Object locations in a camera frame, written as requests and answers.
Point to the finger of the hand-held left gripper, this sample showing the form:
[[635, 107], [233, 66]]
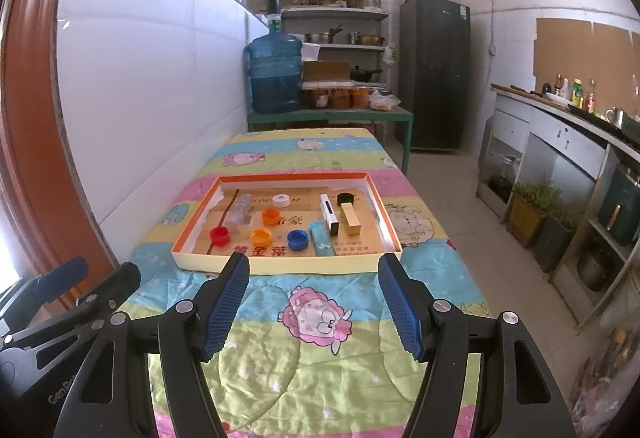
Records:
[[122, 278], [60, 279]]

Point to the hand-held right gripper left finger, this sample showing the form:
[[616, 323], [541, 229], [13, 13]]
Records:
[[227, 303]]

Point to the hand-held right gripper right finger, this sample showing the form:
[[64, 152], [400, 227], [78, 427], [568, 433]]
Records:
[[400, 308]]

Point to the red bottle cap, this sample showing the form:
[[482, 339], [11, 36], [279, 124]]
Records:
[[220, 234]]

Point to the orange bottle cap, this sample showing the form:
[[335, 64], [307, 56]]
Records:
[[271, 216], [261, 236]]

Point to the orange-rimmed shallow box tray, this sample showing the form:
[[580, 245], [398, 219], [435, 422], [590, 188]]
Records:
[[300, 265]]

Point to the clear plastic case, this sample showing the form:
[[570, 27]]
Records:
[[240, 210]]

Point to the blue bottle cap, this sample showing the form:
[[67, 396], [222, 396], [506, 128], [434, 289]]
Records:
[[298, 239]]

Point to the gold rectangular box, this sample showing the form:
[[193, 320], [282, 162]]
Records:
[[351, 218]]

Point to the light blue small tube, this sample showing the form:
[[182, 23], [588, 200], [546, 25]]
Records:
[[320, 240]]

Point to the white bottle cap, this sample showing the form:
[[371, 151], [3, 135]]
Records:
[[281, 200]]

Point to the white black rectangular box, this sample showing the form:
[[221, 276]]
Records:
[[328, 213]]

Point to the black bottle cap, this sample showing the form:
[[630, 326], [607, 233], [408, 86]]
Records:
[[345, 198]]

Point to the printed flattened cardboard carton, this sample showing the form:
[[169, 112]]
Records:
[[305, 205]]

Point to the yellow planter with plant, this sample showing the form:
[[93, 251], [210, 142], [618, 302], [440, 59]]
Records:
[[527, 215]]

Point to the large glass jug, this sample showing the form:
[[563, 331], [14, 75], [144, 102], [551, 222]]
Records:
[[502, 180]]

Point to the dark green planter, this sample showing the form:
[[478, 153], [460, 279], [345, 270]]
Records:
[[552, 240]]

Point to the round steel pot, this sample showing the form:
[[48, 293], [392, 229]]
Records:
[[592, 268]]

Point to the green low table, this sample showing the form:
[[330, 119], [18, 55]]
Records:
[[330, 115]]

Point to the clear plastic food bag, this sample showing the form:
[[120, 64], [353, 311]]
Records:
[[384, 101]]

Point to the crumpled clear plastic bag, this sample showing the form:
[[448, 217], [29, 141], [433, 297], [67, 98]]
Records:
[[605, 368]]

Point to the clear jar of orange food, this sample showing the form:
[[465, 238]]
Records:
[[360, 98], [341, 99], [316, 99]]

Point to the white kitchen counter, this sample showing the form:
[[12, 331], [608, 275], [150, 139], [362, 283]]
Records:
[[545, 128]]

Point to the blue water jug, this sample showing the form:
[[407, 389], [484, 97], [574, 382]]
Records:
[[275, 73]]

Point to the black wok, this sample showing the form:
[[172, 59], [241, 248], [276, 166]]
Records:
[[365, 74]]

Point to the dark green appliance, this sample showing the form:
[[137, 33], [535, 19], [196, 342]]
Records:
[[617, 208]]

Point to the dark grey refrigerator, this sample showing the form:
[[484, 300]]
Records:
[[435, 68]]

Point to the brown cardboard box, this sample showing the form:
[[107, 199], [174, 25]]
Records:
[[326, 70]]

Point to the yellow metal basin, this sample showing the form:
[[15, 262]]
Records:
[[372, 39]]

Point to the white plastic bottle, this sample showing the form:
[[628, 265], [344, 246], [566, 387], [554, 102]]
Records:
[[565, 91]]

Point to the tall dark glass bottle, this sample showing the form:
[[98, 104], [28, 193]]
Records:
[[558, 86]]

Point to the yellow green bottle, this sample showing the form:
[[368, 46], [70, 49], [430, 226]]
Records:
[[577, 93]]

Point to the steel cooking pot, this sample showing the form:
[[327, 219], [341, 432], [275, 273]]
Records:
[[317, 37]]

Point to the slim brown glass bottle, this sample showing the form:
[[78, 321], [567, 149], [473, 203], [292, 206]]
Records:
[[591, 101]]

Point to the steel kettle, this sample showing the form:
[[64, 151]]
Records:
[[614, 116]]

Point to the black gas stove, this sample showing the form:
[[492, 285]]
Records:
[[631, 128]]

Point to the white metal shelf unit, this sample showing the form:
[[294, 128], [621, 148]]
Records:
[[332, 13]]

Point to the brown wooden door frame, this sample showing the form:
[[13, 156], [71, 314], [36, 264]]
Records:
[[30, 118]]

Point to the cardboard sheets on wall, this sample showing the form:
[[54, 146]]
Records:
[[565, 48]]

